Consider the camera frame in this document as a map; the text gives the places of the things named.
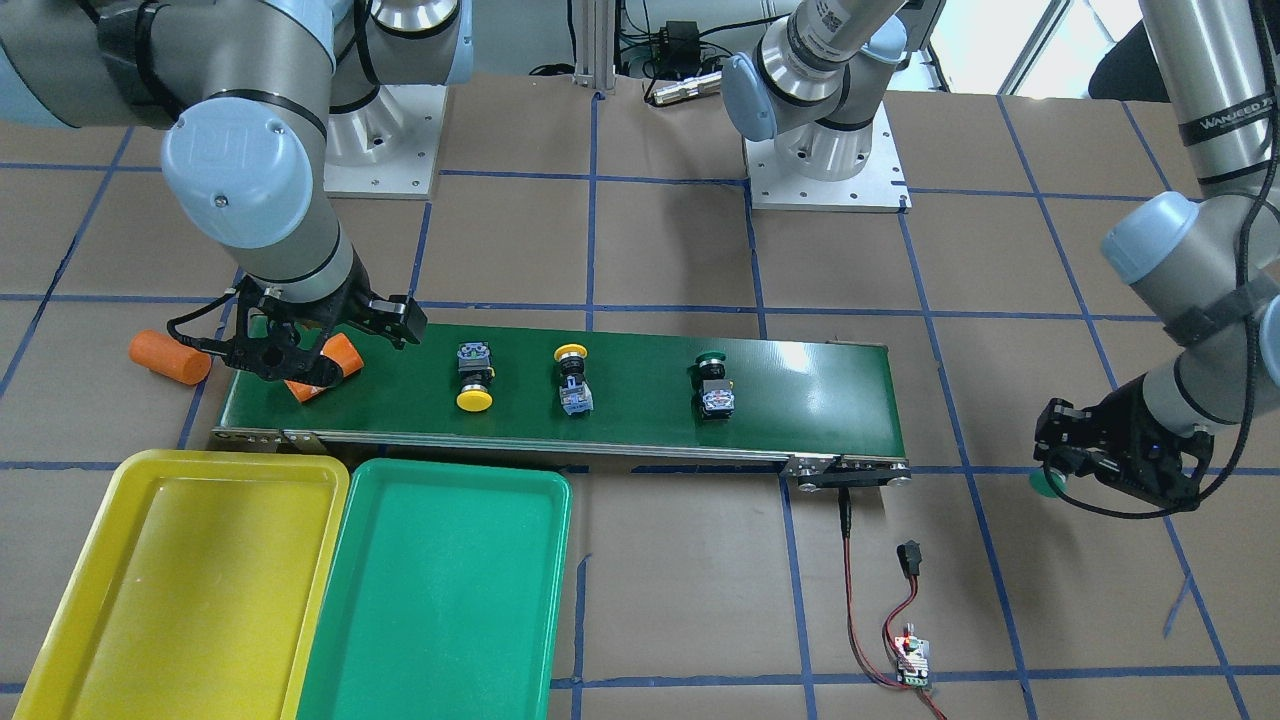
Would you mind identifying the small motor controller board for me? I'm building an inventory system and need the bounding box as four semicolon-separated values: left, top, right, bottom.
892;632;933;691

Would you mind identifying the plain orange cylinder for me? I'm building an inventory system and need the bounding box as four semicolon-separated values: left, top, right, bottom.
128;329;212;386

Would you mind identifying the yellow plastic tray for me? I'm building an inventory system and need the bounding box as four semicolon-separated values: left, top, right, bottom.
15;450;349;719

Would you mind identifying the green conveyor belt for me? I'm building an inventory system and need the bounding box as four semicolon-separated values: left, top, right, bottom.
211;324;911;489

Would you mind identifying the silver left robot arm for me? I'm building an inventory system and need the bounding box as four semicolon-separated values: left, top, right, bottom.
721;1;1277;519

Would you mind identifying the yellow mushroom push button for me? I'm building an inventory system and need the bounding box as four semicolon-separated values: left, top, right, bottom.
456;341;495;413

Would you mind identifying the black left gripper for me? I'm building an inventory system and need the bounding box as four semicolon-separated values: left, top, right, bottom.
1033;379;1215;512

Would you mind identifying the red black power cable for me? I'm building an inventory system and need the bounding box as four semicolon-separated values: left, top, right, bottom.
835;487;946;720

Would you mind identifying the aluminium frame post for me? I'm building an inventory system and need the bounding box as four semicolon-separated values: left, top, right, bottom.
568;1;618;96

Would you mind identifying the green plastic tray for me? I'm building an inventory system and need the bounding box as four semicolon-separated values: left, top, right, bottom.
297;457;572;719

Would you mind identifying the yellow push button switch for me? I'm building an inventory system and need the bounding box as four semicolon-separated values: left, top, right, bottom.
553;343;594;416

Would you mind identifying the green push button switch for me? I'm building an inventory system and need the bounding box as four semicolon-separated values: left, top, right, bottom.
1028;468;1068;498

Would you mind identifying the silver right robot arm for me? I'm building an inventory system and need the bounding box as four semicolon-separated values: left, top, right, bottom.
3;1;474;388

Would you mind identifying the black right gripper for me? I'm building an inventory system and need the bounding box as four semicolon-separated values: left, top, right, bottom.
215;275;428;389

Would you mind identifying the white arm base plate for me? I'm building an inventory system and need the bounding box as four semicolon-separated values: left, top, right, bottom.
742;102;913;213
324;85;449;201

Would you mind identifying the black power adapter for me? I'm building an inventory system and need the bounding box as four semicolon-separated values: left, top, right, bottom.
654;20;701;64

